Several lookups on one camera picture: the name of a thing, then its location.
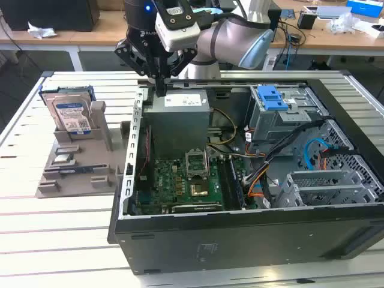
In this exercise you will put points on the black computer tower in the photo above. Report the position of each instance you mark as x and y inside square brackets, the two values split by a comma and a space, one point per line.
[45, 15]

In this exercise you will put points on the wooden desk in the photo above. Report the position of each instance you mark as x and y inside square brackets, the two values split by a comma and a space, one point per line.
[90, 39]

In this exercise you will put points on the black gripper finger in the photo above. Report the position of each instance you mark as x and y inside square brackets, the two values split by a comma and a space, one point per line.
[132, 57]
[186, 60]

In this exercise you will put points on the small black box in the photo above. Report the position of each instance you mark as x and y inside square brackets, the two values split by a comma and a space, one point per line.
[306, 21]

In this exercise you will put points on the grey laptop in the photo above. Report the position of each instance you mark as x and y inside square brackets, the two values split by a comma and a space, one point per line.
[333, 12]

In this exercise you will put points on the green motherboard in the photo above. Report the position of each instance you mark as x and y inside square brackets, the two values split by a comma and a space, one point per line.
[168, 186]

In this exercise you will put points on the white cardboard box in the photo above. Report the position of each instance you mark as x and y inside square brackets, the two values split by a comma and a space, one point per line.
[370, 30]

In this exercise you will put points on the grey parts rack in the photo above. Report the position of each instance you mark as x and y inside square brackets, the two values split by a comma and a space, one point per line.
[78, 189]

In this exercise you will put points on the clear plastic bag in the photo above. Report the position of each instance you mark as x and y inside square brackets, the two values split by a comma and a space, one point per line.
[342, 22]

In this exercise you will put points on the white crumpled paper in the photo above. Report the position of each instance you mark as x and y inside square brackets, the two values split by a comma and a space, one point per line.
[40, 31]

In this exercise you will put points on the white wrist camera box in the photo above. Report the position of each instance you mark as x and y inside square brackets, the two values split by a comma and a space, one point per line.
[180, 36]

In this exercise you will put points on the grey power supply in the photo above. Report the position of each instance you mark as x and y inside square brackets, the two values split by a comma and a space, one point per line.
[177, 126]

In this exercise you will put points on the black PC case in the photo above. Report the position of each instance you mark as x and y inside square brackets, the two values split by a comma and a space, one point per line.
[240, 240]

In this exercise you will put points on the long black expansion slot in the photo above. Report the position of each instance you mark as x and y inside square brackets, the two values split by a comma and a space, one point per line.
[192, 208]

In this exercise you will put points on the silver CPU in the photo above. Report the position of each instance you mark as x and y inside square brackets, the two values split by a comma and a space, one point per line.
[63, 159]

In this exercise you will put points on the black RAM slot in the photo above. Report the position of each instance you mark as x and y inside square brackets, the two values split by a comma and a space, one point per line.
[229, 183]
[232, 183]
[225, 183]
[237, 182]

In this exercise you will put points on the blue cardboard box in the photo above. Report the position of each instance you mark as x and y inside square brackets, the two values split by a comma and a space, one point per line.
[366, 6]

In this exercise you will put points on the metal disk bay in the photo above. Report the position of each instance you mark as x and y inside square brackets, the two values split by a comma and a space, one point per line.
[318, 180]

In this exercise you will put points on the blue drive cage latch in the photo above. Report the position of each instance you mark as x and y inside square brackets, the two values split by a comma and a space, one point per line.
[273, 97]

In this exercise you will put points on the CPU socket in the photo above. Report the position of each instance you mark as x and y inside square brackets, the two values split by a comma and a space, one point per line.
[199, 189]

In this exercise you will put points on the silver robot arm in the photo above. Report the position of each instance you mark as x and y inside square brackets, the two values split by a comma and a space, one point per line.
[231, 36]

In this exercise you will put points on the hard disk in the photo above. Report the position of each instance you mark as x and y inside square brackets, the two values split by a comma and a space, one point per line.
[72, 114]

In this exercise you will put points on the black case fan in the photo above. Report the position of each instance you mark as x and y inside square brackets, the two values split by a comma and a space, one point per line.
[144, 186]

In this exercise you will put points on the metal drive cage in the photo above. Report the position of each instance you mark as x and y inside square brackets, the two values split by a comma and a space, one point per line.
[270, 129]

